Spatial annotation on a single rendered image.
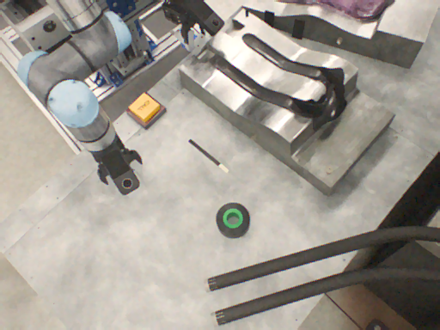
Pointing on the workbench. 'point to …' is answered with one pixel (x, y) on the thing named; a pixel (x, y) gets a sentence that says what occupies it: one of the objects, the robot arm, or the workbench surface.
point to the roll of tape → (230, 216)
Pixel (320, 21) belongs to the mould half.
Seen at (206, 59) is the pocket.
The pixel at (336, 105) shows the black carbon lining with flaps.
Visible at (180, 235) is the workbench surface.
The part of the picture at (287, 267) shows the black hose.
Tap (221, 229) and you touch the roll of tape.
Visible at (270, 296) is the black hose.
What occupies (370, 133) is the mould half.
